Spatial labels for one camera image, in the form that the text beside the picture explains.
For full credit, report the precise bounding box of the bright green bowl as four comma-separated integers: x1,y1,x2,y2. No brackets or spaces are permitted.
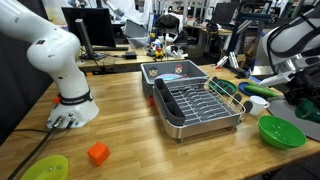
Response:
257,115,308,150

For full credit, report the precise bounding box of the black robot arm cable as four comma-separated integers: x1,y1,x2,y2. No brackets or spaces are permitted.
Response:
266,6,320,68

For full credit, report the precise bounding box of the green plate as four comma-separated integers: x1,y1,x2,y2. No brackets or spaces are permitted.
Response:
208,78,238,96

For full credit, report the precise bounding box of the grey dish rack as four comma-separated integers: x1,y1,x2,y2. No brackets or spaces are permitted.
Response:
152,77,254,140

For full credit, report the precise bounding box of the grey plastic bin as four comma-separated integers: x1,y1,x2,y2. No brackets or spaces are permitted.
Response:
140,59,210,98

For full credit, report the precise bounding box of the wooden side desk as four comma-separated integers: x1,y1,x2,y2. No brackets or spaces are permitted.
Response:
76,44,186,73

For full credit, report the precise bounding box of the small black box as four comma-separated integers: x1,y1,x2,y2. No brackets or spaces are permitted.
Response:
124,51,138,60

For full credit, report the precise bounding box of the black bag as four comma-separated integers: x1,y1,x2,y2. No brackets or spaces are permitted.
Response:
156,13,181,34

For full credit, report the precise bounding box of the black base cable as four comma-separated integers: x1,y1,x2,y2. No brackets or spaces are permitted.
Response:
7,114,76,180

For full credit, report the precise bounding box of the black computer monitor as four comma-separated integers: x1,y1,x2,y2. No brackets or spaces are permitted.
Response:
61,7,117,62

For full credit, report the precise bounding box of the black aluminium camera stand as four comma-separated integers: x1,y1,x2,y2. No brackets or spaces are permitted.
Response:
214,11,278,79

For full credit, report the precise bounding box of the clear container grey lid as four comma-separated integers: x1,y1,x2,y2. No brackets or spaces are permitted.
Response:
122,19,150,49

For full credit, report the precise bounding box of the white mug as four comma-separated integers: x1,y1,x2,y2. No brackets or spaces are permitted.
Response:
248,95,271,117

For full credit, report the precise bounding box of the grey round tray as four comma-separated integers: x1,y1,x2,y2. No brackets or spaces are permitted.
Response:
266,96,320,142

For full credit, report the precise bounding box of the orange cube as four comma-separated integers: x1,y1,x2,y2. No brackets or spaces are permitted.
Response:
86,141,111,167

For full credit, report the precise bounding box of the dark background monitor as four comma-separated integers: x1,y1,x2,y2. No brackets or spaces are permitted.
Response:
211,2,241,26

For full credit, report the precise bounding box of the yellow-green small bowl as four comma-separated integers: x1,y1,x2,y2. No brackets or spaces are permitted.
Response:
20,154,70,180

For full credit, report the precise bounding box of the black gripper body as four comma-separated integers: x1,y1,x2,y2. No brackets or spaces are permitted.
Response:
289,70,320,99

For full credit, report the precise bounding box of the long green cucumber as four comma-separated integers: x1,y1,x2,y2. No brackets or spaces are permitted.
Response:
251,81,268,89
244,84,279,99

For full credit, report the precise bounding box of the light blue plate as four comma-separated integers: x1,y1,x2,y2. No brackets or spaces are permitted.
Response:
154,73,185,82

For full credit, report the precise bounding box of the white black headset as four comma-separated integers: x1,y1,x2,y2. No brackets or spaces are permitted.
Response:
165,44,188,58

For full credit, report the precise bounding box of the yellow toy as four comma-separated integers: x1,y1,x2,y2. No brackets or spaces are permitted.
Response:
153,47,166,61

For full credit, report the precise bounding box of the dark green cup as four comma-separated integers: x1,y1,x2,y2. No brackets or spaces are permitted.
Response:
294,99,320,124

